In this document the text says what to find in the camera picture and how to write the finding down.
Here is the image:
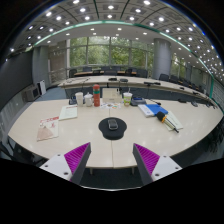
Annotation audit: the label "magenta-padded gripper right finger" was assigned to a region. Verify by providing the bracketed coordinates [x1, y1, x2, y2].
[132, 142, 184, 186]

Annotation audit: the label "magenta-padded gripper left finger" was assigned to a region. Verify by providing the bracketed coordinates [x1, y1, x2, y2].
[39, 142, 92, 185]

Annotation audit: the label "black computer mouse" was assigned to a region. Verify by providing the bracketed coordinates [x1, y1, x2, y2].
[107, 118, 119, 131]

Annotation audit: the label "black mouse pad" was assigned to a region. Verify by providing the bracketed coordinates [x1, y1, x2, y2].
[98, 116, 128, 141]

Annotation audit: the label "red and white leaflet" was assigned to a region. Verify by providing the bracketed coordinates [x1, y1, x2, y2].
[36, 115, 60, 142]

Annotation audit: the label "black handheld microphone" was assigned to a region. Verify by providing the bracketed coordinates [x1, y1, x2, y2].
[155, 111, 180, 134]

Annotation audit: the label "white booklet with red header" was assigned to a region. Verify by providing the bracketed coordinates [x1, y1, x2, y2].
[58, 104, 78, 121]

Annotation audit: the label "blue and white book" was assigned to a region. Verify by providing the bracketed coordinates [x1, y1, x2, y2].
[137, 103, 169, 118]

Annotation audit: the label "conference microphone unit blue screen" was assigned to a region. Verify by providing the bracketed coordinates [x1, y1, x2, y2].
[130, 96, 162, 107]

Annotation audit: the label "white paper cup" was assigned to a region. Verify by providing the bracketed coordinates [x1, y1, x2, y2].
[75, 91, 84, 108]

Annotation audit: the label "white lidded mug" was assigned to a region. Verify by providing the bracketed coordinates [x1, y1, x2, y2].
[83, 92, 94, 108]

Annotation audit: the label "green-printed drink cup with straw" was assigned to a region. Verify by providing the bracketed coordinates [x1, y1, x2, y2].
[122, 89, 133, 107]

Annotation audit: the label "colourful sticker sheet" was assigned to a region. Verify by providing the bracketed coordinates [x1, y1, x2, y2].
[99, 102, 122, 110]

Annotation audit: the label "red bottle with green band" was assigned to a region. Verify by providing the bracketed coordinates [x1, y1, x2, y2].
[92, 83, 101, 108]

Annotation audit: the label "beige cardboard box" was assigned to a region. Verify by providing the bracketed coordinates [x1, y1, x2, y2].
[101, 87, 123, 104]

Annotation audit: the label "white board panel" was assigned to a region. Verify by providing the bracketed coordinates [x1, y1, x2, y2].
[37, 79, 48, 96]

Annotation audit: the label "grey boxy appliance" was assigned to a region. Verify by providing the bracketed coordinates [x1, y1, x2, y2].
[23, 85, 41, 102]

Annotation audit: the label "dark conference chairs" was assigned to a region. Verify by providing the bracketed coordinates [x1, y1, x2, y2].
[68, 64, 214, 98]

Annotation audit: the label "ceiling lights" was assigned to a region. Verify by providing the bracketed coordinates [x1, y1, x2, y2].
[9, 0, 223, 68]

